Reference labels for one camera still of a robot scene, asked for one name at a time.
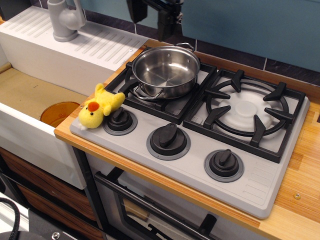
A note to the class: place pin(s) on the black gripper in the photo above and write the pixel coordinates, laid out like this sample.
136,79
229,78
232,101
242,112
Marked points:
168,23

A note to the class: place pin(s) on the stainless steel pan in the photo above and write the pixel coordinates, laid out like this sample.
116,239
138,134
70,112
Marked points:
165,72

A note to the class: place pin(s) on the black left stove knob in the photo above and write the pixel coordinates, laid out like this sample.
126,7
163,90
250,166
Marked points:
120,122

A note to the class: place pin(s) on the black stove knob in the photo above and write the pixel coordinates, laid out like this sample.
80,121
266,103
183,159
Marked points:
168,142
120,122
224,166

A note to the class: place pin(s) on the black middle stove knob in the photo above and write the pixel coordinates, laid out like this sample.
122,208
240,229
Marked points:
168,142

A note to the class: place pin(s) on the grey toy stove top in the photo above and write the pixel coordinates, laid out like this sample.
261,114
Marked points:
254,193

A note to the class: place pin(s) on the black right stove knob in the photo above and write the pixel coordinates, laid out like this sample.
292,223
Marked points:
224,166

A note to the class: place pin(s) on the grey toy faucet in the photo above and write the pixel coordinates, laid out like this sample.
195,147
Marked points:
65,22

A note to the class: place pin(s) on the black left burner grate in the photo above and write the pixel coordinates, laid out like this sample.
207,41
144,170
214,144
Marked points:
172,110

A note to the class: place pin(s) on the black burner grate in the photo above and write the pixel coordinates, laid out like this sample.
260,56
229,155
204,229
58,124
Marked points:
172,110
258,117

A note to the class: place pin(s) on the yellow stuffed duck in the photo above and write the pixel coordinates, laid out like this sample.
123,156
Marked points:
102,105

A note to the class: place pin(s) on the white toy sink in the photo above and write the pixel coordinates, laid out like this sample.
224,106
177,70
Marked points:
36,72

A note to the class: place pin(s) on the orange plastic plate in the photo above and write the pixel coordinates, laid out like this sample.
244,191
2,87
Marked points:
58,112

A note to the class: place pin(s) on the black right burner grate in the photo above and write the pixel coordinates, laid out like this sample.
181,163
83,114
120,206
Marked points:
258,117

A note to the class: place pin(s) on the wooden drawer cabinet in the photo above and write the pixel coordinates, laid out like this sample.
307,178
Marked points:
53,198

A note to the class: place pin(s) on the oven door with handle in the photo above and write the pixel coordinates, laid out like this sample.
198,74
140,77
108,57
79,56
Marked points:
111,181

